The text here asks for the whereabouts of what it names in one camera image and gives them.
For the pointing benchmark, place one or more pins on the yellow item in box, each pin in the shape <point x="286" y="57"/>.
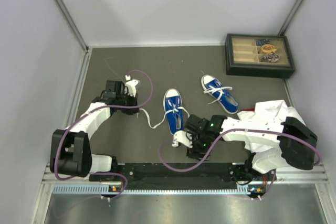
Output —
<point x="267" y="48"/>

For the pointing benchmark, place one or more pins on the black compartment display box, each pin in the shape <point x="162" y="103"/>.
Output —
<point x="242" y="57"/>

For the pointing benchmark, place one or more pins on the blue sneaker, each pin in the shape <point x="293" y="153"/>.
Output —
<point x="231" y="106"/>
<point x="172" y="102"/>

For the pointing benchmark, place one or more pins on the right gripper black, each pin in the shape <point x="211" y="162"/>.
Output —
<point x="194" y="152"/>

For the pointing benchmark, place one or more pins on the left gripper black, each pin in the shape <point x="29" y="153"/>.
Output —
<point x="130" y="110"/>

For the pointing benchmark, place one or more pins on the white folded shirt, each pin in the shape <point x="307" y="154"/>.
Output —
<point x="268" y="112"/>

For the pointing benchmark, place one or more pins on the floral item in box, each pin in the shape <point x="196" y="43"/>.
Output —
<point x="270" y="57"/>

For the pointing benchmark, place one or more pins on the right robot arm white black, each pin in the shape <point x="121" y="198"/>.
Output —
<point x="271" y="145"/>

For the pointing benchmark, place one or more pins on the grey slotted cable duct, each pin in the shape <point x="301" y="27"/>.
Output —
<point x="106" y="189"/>

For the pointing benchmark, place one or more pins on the blue patterned item in box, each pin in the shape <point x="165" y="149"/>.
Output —
<point x="261" y="42"/>

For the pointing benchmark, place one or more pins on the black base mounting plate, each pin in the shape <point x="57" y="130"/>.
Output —
<point x="155" y="176"/>

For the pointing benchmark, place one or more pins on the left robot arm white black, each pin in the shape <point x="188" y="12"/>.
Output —
<point x="70" y="147"/>

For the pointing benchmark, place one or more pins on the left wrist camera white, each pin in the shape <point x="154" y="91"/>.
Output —
<point x="130" y="86"/>

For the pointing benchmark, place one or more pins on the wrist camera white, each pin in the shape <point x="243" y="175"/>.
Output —
<point x="130" y="86"/>
<point x="180" y="137"/>

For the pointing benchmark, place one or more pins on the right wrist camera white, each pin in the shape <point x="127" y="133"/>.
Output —
<point x="180" y="137"/>

